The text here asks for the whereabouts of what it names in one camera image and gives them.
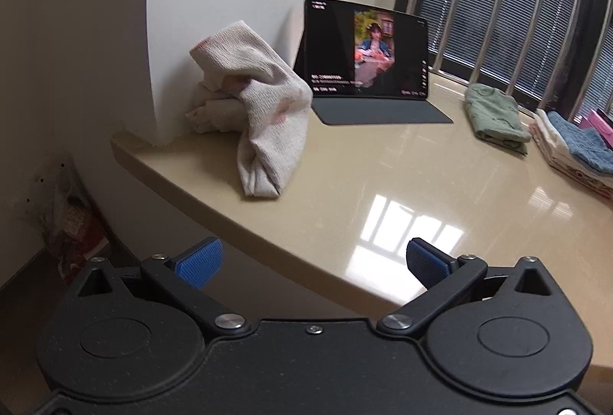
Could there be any white strawberry print garment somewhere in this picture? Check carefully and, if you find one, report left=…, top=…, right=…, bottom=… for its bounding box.
left=186, top=21, right=313, bottom=198

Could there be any stack of folded white clothes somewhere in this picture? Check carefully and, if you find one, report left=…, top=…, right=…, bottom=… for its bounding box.
left=529, top=109, right=612, bottom=200

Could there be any plastic bag on floor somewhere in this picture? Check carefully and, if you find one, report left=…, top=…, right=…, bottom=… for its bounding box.
left=24, top=152, right=108, bottom=281

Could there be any folded green garment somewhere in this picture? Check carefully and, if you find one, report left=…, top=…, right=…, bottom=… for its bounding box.
left=464, top=83, right=531, bottom=155

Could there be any folded blue knit garment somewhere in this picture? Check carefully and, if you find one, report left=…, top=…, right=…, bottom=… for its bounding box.
left=547, top=111, right=613, bottom=175

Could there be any pink flat box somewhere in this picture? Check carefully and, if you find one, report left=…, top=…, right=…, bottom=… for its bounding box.
left=580, top=109, right=613, bottom=144

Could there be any black tablet with keyboard cover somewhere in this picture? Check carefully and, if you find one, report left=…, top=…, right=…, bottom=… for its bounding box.
left=294, top=0, right=452, bottom=126

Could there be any window with metal bars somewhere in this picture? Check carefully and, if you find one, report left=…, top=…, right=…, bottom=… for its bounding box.
left=395, top=0, right=612, bottom=122

